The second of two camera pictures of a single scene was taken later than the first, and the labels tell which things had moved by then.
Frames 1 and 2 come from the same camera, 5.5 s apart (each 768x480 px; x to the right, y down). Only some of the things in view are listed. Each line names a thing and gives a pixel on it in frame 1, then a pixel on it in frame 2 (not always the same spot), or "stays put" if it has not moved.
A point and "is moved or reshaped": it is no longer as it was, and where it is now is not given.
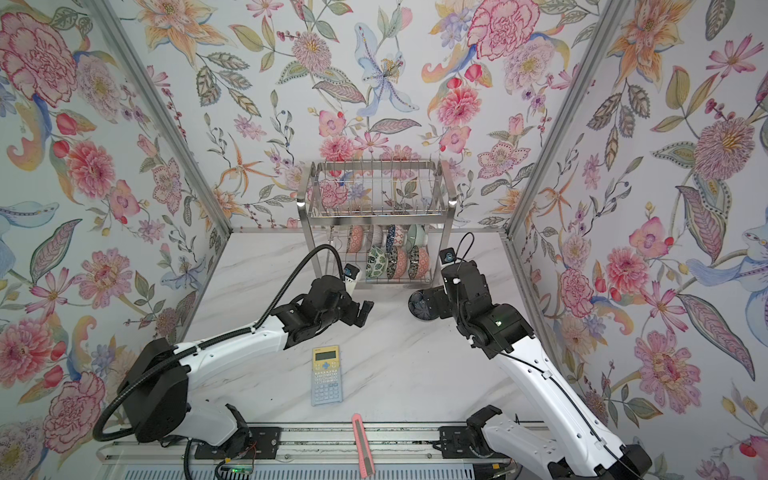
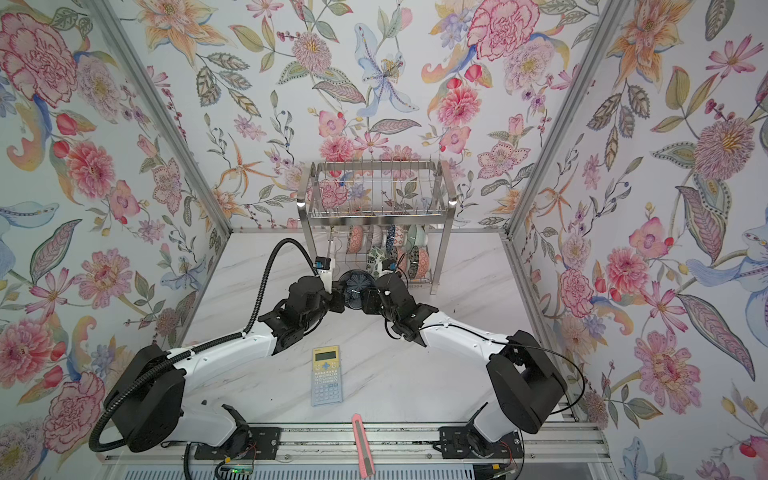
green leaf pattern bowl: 376,262 stays put
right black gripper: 438,301 to 369,302
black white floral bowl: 356,238 stays put
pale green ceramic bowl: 416,235 stays put
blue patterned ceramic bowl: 390,237 stays put
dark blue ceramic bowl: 420,307 is moved or reshaped
